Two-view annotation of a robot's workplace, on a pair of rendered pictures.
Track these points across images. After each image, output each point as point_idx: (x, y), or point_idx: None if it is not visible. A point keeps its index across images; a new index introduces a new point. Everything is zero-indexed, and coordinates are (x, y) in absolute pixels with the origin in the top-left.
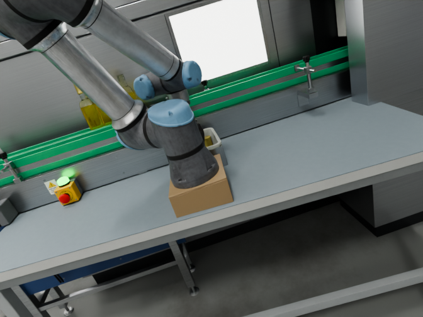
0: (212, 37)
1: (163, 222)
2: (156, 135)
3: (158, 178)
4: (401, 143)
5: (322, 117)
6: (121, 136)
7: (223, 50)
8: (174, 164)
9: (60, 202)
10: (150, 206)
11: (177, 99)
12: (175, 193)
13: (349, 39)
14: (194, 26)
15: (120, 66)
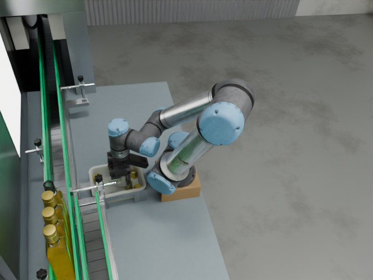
0: (6, 94)
1: (202, 204)
2: None
3: (134, 224)
4: (160, 99)
5: (94, 113)
6: (177, 184)
7: (12, 103)
8: (191, 169)
9: None
10: (180, 218)
11: (171, 135)
12: (197, 183)
13: (71, 54)
14: (0, 90)
15: (2, 186)
